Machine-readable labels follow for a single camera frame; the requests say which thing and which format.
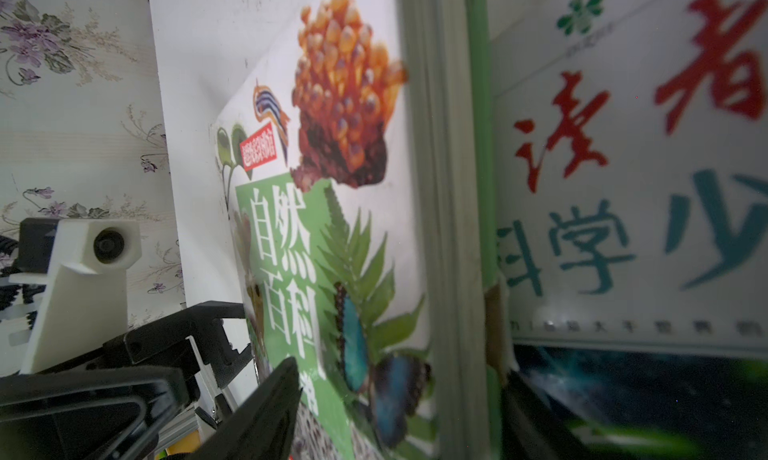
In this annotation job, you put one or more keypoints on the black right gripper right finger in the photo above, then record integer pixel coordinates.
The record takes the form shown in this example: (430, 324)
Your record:
(530, 430)

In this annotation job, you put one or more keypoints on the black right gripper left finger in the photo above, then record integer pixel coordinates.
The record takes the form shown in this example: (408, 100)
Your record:
(263, 426)

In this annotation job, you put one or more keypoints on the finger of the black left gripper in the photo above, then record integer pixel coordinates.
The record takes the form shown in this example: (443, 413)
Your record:
(89, 414)

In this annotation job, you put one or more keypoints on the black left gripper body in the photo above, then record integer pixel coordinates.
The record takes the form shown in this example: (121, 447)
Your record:
(187, 340)

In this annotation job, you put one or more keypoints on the green nature encyclopedia book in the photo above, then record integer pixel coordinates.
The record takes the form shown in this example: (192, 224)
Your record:
(348, 167)

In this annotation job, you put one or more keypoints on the white science youth magazine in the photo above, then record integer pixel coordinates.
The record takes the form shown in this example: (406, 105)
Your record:
(631, 182)

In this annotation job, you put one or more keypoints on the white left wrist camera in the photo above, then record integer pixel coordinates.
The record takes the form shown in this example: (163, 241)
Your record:
(82, 263)

